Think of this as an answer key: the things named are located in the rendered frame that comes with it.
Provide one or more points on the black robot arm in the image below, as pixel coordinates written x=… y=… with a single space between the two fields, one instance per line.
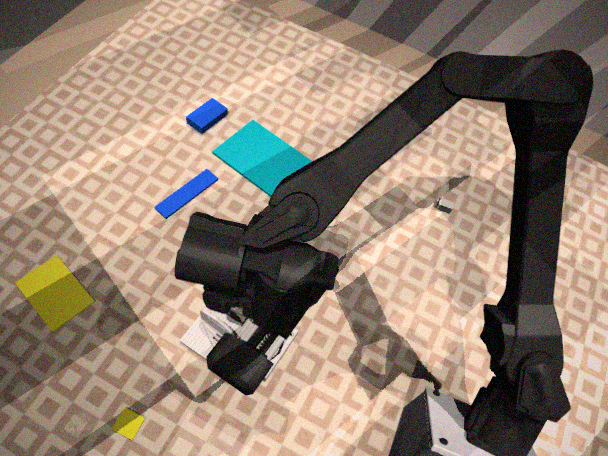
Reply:
x=546 y=100

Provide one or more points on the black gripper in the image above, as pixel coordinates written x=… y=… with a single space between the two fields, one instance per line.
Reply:
x=240 y=363

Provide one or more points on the teal flat rectangular plate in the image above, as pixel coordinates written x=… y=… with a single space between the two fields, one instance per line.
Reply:
x=260 y=156

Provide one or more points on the yellow flat rectangular plate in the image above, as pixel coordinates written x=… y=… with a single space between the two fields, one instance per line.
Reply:
x=54 y=292

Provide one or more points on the yellow square block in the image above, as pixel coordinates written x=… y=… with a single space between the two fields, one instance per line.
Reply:
x=128 y=424

